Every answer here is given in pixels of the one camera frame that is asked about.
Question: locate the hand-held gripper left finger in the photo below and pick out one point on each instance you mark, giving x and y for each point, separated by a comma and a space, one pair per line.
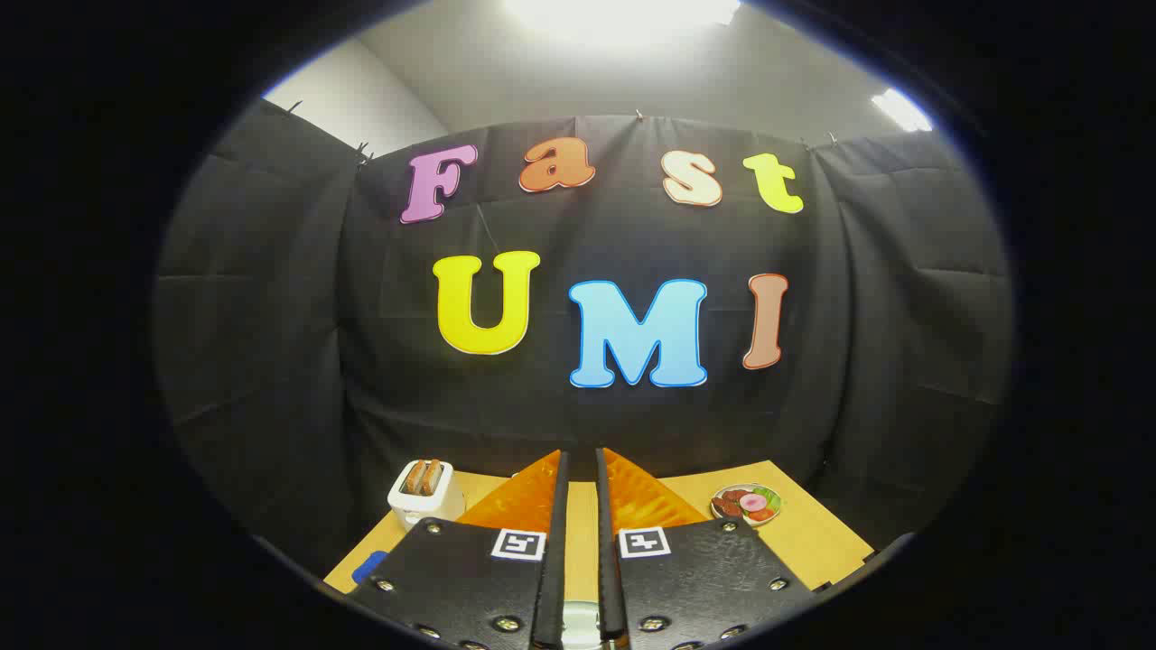
556, 560

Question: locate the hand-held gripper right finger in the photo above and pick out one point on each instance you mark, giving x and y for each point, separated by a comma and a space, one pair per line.
607, 560

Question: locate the white toaster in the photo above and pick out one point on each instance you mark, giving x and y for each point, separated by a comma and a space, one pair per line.
424, 507

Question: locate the plate of sliced food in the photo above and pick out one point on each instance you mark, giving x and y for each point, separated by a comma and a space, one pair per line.
745, 504

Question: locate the blue cloth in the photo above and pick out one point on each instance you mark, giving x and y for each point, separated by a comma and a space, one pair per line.
368, 569

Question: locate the ceiling light panel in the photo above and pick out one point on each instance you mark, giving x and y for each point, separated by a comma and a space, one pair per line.
901, 110
623, 16

